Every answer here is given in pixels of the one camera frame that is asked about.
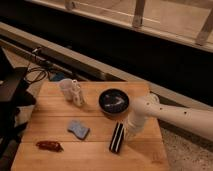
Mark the black white striped eraser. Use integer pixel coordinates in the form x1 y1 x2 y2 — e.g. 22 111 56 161
109 122 124 153

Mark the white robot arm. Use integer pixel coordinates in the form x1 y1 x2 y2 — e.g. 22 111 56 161
124 93 213 141

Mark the black bowl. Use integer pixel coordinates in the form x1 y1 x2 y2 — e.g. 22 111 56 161
98 88 130 116

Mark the white cup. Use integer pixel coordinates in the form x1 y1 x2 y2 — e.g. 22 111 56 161
59 79 72 101

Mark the blue object behind table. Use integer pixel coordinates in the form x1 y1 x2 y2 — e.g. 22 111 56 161
50 73 65 82

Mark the blue sponge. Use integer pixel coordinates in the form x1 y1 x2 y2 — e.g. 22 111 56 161
67 120 90 140

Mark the black chair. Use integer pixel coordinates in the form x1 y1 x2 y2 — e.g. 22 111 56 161
0 47 37 159

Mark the black cable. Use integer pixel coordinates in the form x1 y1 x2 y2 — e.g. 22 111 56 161
24 46 58 85

